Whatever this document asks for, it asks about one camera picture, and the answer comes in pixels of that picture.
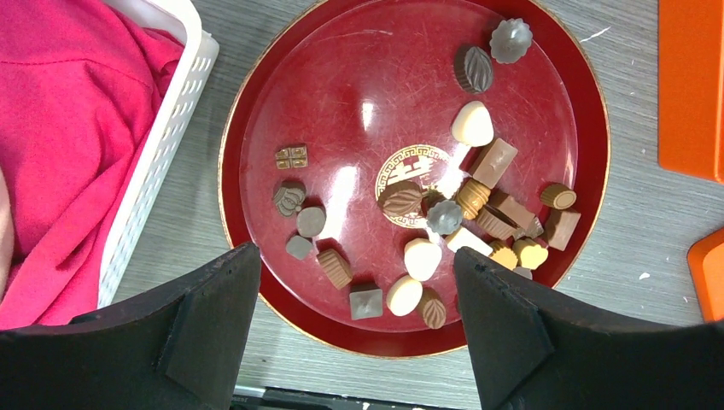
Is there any milk brown bar chocolate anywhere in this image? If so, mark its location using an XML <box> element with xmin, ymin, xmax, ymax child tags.
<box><xmin>468</xmin><ymin>138</ymin><xmax>518</xmax><ymax>188</ymax></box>

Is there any grey flower chocolate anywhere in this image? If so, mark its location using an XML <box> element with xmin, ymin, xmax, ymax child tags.
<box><xmin>426</xmin><ymin>200</ymin><xmax>463</xmax><ymax>236</ymax></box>
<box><xmin>489</xmin><ymin>18</ymin><xmax>533</xmax><ymax>64</ymax></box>

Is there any white plastic basket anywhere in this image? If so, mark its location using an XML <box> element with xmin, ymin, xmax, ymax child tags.
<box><xmin>97</xmin><ymin>0</ymin><xmax>219</xmax><ymax>308</ymax></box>

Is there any small brown leaf chocolate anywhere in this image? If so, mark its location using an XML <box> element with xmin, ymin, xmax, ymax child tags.
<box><xmin>416</xmin><ymin>287</ymin><xmax>447</xmax><ymax>329</ymax></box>

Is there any pink cloth in basket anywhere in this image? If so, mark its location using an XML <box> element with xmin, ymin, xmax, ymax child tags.
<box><xmin>1</xmin><ymin>1</ymin><xmax>183</xmax><ymax>329</ymax></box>

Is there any caramel cylinder chocolate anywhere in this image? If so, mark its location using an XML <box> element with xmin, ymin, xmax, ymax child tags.
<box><xmin>540</xmin><ymin>183</ymin><xmax>577</xmax><ymax>210</ymax></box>

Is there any brown ridged chocolate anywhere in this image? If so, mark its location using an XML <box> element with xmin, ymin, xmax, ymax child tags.
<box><xmin>316</xmin><ymin>249</ymin><xmax>353</xmax><ymax>290</ymax></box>

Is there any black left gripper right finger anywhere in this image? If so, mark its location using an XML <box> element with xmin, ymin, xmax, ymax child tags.
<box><xmin>454</xmin><ymin>248</ymin><xmax>723</xmax><ymax>409</ymax></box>

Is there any white rectangular chocolate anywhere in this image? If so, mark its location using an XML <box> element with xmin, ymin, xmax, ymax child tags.
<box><xmin>444</xmin><ymin>226</ymin><xmax>493</xmax><ymax>256</ymax></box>

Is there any white rounded chocolate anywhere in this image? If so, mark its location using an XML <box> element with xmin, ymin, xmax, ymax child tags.
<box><xmin>404</xmin><ymin>238</ymin><xmax>442</xmax><ymax>282</ymax></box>

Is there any dark round chocolate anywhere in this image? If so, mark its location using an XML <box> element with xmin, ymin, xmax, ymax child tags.
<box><xmin>296</xmin><ymin>207</ymin><xmax>326</xmax><ymax>238</ymax></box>

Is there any small grey square chocolate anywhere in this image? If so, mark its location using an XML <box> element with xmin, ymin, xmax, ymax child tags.
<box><xmin>285</xmin><ymin>235</ymin><xmax>314</xmax><ymax>261</ymax></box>

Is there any dark square pyramid chocolate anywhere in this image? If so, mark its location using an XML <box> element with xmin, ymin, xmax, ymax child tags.
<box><xmin>349</xmin><ymin>283</ymin><xmax>383</xmax><ymax>320</ymax></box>

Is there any dark leaf chocolate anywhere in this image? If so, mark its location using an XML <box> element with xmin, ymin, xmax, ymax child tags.
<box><xmin>453</xmin><ymin>44</ymin><xmax>493</xmax><ymax>94</ymax></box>

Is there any milk brown block chocolate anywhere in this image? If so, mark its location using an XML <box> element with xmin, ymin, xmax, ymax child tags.
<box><xmin>544</xmin><ymin>208</ymin><xmax>581</xmax><ymax>251</ymax></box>

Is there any gold square grid chocolate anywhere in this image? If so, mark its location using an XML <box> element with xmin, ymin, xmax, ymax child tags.
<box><xmin>274</xmin><ymin>144</ymin><xmax>309</xmax><ymax>170</ymax></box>

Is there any beige cloth in basket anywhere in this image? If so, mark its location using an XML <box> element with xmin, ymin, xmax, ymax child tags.
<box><xmin>0</xmin><ymin>173</ymin><xmax>15</xmax><ymax>298</ymax></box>

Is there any orange box lid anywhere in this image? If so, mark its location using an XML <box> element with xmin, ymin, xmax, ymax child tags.
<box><xmin>687</xmin><ymin>228</ymin><xmax>723</xmax><ymax>322</ymax></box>

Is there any white oval chocolate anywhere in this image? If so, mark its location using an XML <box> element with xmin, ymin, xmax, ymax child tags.
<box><xmin>386</xmin><ymin>275</ymin><xmax>423</xmax><ymax>317</ymax></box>

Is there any white heart chocolate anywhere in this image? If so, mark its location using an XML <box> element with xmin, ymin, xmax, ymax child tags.
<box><xmin>451</xmin><ymin>101</ymin><xmax>494</xmax><ymax>147</ymax></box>

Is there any dark crown chocolate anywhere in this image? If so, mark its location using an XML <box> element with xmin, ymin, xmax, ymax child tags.
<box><xmin>272</xmin><ymin>180</ymin><xmax>307</xmax><ymax>218</ymax></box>

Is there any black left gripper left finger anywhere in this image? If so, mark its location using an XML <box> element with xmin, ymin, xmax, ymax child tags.
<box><xmin>1</xmin><ymin>243</ymin><xmax>261</xmax><ymax>409</ymax></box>

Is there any caramel fluted chocolate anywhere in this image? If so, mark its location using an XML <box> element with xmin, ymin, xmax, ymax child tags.
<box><xmin>489</xmin><ymin>240</ymin><xmax>518</xmax><ymax>270</ymax></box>

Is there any caramel rounded square chocolate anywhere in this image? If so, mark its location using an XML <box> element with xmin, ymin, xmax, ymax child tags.
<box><xmin>512</xmin><ymin>237</ymin><xmax>549</xmax><ymax>270</ymax></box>

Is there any orange chocolate box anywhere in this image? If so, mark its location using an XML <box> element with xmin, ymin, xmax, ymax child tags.
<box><xmin>658</xmin><ymin>1</ymin><xmax>723</xmax><ymax>184</ymax></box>

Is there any round red plate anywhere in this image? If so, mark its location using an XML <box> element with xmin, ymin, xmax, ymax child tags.
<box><xmin>219</xmin><ymin>1</ymin><xmax>610</xmax><ymax>358</ymax></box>

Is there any caramel barrel chocolate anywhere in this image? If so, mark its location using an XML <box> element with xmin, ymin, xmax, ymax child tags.
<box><xmin>455</xmin><ymin>178</ymin><xmax>491</xmax><ymax>220</ymax></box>

